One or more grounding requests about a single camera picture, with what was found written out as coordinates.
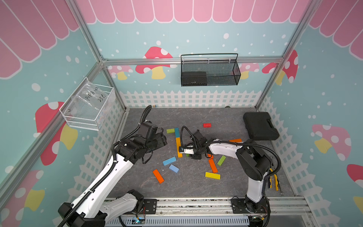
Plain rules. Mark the teal long block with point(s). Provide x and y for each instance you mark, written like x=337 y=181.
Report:
x=177 y=133

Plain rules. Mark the light blue long block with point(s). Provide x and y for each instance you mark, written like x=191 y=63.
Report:
x=169 y=161

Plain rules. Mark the black box in basket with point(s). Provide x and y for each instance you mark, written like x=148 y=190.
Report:
x=190 y=79

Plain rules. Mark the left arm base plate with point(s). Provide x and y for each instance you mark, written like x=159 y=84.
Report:
x=145 y=206

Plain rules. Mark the lime green short block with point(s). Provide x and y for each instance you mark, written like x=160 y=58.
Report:
x=170 y=131

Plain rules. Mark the black plastic tool case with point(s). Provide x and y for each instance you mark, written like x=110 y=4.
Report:
x=259 y=126

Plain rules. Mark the black wire mesh basket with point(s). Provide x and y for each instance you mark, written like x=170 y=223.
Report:
x=222 y=69

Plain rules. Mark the red short block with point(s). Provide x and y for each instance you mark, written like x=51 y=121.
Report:
x=208 y=125

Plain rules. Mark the clear wire wall basket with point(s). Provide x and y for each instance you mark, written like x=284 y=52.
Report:
x=67 y=118

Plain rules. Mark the orange block middle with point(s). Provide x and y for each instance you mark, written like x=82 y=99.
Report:
x=213 y=166

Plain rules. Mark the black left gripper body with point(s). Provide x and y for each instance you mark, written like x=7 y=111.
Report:
x=158 y=141

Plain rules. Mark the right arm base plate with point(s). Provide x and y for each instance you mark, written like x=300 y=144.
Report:
x=247 y=206

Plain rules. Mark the yellow long block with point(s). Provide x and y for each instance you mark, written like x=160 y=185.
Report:
x=212 y=176

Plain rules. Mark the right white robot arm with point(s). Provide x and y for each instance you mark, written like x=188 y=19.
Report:
x=258 y=162

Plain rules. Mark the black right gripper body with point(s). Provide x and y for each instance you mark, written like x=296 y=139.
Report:
x=196 y=154

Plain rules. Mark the orange long block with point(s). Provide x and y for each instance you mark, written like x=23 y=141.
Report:
x=158 y=176

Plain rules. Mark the yellow-orange long block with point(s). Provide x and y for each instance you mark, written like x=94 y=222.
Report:
x=178 y=144

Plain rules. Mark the green circuit board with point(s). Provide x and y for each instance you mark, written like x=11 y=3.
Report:
x=138 y=221

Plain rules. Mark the light blue short block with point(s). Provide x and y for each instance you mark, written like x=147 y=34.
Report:
x=174 y=168

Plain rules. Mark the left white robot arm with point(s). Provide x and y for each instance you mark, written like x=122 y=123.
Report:
x=89 y=209

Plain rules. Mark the yellow handled pliers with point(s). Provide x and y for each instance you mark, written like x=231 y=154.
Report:
x=273 y=182

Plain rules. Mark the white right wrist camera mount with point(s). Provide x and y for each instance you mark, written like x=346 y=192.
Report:
x=188 y=150

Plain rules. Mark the lime green block right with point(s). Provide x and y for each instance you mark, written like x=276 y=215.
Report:
x=221 y=161

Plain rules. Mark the plastic bag in basket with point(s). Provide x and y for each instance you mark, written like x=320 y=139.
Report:
x=90 y=105

